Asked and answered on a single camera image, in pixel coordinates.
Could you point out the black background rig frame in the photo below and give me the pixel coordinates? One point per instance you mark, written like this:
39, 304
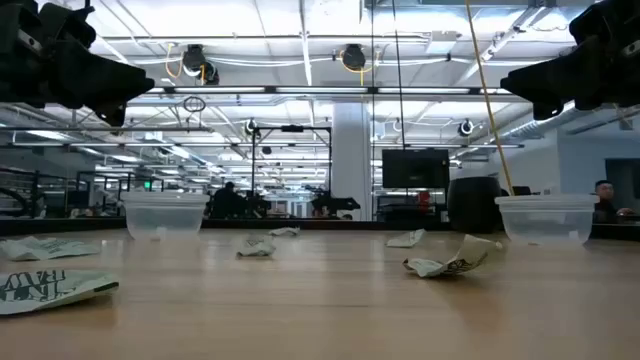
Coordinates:
253, 170

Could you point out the black monitor screen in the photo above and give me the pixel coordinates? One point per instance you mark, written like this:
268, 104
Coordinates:
415, 168

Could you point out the black equipment box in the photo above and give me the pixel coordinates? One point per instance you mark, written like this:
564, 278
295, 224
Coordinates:
351, 160

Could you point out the person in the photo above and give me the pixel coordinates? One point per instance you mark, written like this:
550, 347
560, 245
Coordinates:
605, 202
227, 202

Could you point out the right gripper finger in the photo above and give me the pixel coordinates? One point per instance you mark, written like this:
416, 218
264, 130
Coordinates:
542, 105
550, 75

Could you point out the black mug green inside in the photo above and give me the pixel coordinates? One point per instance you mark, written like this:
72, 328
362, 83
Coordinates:
472, 205

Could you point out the long overhead light bar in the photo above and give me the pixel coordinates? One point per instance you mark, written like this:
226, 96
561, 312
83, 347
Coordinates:
320, 90

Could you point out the black background robot arm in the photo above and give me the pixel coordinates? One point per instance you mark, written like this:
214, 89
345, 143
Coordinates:
335, 204

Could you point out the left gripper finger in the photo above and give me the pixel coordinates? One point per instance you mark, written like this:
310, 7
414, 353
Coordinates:
112, 107
100, 75

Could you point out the green white paper packet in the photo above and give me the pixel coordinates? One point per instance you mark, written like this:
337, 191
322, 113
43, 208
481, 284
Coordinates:
467, 255
45, 292
285, 231
45, 248
406, 239
256, 247

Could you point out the clear plastic round container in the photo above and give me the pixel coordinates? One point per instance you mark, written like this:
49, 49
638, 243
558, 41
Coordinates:
165, 215
547, 220

